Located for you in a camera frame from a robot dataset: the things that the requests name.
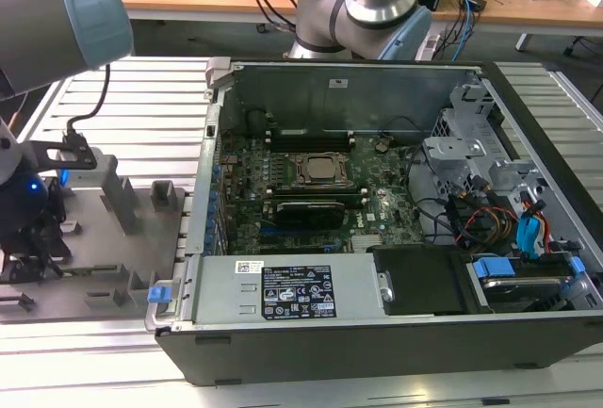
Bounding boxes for grey power supply black label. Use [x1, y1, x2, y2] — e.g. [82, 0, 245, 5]
[192, 254, 388, 327]

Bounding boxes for CPU copper coloured top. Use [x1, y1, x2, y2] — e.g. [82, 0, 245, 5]
[304, 155, 341, 179]

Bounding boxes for grey parts rack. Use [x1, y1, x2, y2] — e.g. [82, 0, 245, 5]
[0, 153, 194, 324]

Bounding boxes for white power strip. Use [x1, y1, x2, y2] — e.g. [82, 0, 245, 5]
[416, 33, 442, 61]

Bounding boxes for red yellow power wires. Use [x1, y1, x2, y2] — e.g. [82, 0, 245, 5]
[464, 207, 519, 245]

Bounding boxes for black camera cable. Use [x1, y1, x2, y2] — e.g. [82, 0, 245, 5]
[65, 62, 112, 145]

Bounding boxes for hard disk blue carrier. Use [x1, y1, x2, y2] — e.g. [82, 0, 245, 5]
[465, 256, 586, 314]

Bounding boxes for blue hanging cable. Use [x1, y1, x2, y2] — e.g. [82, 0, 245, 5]
[457, 0, 478, 63]

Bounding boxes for silver chipset heatsink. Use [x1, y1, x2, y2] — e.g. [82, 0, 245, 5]
[350, 237, 383, 254]

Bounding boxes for silver metal drive cage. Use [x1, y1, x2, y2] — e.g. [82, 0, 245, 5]
[421, 82, 552, 220]

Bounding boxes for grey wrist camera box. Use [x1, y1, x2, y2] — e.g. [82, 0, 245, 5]
[27, 132, 99, 176]

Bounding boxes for blue flat data wire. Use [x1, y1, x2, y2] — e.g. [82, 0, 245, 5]
[515, 217, 552, 259]

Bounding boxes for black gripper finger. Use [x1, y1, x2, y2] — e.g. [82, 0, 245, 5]
[0, 250, 48, 286]
[35, 221, 73, 277]

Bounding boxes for black RAM slot bank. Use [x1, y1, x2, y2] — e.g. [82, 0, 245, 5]
[266, 184, 369, 206]
[266, 127, 355, 154]

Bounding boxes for black open PC case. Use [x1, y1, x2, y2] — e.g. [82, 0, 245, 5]
[143, 57, 603, 388]

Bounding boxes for green motherboard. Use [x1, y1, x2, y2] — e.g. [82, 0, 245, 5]
[219, 132, 425, 256]

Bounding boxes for CPU socket metal frame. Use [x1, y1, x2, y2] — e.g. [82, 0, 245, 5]
[286, 151, 357, 190]

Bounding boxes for black graphics card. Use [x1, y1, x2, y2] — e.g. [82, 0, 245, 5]
[272, 199, 346, 231]

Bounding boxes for black looped wire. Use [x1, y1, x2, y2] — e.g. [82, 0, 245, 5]
[403, 143, 456, 245]

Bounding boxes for black plastic shroud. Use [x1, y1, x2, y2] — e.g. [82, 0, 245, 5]
[370, 245, 468, 318]

